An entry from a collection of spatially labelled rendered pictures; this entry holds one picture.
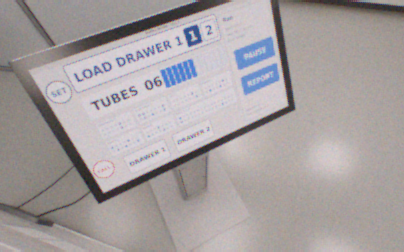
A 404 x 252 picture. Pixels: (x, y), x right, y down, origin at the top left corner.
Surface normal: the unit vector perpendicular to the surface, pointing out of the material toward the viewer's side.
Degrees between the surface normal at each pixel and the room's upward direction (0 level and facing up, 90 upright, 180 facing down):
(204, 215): 3
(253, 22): 50
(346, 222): 0
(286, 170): 0
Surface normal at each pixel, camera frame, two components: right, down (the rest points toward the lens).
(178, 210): -0.09, -0.44
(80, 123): 0.34, 0.29
